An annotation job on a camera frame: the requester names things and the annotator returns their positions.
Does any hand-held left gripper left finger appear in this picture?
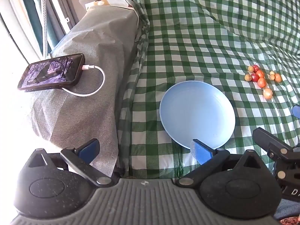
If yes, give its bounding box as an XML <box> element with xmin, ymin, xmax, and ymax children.
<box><xmin>22</xmin><ymin>139</ymin><xmax>118</xmax><ymax>188</ymax></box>

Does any red patterned rug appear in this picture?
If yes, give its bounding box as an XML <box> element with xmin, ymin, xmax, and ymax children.
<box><xmin>278</xmin><ymin>217</ymin><xmax>300</xmax><ymax>225</ymax></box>

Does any black smartphone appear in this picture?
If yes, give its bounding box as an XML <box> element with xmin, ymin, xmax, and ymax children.
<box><xmin>17</xmin><ymin>53</ymin><xmax>85</xmax><ymax>92</ymax></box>

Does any white charging cable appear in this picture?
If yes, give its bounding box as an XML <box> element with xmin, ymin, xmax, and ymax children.
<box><xmin>61</xmin><ymin>64</ymin><xmax>105</xmax><ymax>97</ymax></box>

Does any white ribbed hose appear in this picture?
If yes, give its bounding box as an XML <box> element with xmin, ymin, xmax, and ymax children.
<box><xmin>39</xmin><ymin>0</ymin><xmax>51</xmax><ymax>58</ymax></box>

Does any grey window frame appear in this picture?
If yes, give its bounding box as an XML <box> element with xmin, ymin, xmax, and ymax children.
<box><xmin>46</xmin><ymin>0</ymin><xmax>79</xmax><ymax>36</ymax></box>

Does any teal curtain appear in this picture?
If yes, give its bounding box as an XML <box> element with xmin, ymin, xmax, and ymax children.
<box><xmin>17</xmin><ymin>0</ymin><xmax>62</xmax><ymax>50</ymax></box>

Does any grey-blue cloth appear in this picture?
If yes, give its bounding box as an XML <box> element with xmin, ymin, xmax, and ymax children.
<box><xmin>273</xmin><ymin>198</ymin><xmax>300</xmax><ymax>220</ymax></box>

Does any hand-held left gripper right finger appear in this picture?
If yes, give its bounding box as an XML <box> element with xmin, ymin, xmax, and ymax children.
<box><xmin>175</xmin><ymin>139</ymin><xmax>275</xmax><ymax>188</ymax></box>

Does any light blue plate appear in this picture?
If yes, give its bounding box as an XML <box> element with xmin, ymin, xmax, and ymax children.
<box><xmin>159</xmin><ymin>80</ymin><xmax>236</xmax><ymax>150</ymax></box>

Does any green checkered cloth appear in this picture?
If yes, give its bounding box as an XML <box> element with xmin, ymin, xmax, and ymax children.
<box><xmin>117</xmin><ymin>0</ymin><xmax>300</xmax><ymax>179</ymax></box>

